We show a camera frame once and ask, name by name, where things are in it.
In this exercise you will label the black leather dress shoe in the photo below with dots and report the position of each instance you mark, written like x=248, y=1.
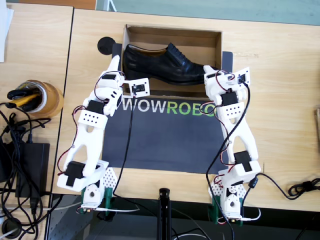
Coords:
x=160, y=65

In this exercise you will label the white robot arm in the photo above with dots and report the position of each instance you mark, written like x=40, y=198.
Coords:
x=240, y=135
x=87, y=147

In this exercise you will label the open cardboard box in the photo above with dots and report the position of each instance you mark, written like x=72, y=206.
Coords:
x=175, y=35

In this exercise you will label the brown packing tape roll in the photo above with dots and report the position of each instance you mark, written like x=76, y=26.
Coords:
x=52, y=100

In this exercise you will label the dark mat with WOWROBO print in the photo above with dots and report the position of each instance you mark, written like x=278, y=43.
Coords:
x=162, y=142

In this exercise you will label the black power adapter brick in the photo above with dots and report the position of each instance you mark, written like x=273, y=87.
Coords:
x=5, y=162
x=35, y=162

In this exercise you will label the green table clamp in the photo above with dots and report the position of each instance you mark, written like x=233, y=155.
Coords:
x=108, y=200
x=215, y=210

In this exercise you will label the white paper stack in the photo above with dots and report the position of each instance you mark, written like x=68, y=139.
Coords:
x=3, y=30

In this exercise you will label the grey perforated metal panel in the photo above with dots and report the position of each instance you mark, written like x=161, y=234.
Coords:
x=65, y=227

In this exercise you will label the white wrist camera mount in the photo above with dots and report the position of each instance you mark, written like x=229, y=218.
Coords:
x=246, y=72
x=140, y=87

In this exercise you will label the white perforated base plate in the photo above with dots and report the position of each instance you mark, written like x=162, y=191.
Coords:
x=112, y=180
x=212, y=190

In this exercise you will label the black camera stand pole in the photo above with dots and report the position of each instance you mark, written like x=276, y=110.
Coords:
x=164, y=212

